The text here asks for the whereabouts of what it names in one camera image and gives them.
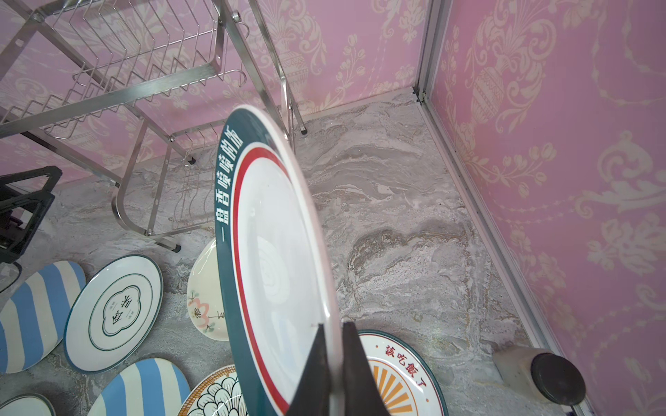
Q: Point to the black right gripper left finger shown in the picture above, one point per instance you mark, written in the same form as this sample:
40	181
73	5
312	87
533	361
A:
314	388

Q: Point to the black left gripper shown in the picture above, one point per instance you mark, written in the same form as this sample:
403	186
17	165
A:
23	212

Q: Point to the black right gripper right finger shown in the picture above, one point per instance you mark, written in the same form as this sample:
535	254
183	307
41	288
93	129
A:
361	396

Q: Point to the green red rimmed white plate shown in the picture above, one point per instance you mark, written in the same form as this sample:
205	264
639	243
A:
276	281

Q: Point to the cream floral painted plate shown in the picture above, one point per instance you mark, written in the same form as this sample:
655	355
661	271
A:
204	298

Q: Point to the stainless steel dish rack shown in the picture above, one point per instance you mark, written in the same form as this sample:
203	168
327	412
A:
126	53

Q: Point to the orange sunburst plate right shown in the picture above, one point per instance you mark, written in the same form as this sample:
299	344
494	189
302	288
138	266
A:
404	380

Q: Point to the orange sunburst plate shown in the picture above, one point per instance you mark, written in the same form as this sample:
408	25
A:
28	405
404	380

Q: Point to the blue cream striped plate rear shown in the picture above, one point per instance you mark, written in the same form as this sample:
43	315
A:
34	318

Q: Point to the blue cream striped plate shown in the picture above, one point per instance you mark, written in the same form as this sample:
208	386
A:
34	318
154	386

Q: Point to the black white flower pattern plate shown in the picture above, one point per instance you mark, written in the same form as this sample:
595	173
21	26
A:
219	394

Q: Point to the blue cream striped plate front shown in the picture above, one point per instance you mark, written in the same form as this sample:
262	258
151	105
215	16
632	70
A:
154	386

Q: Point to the orange sunburst plate left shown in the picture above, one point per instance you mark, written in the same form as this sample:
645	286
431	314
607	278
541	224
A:
28	405

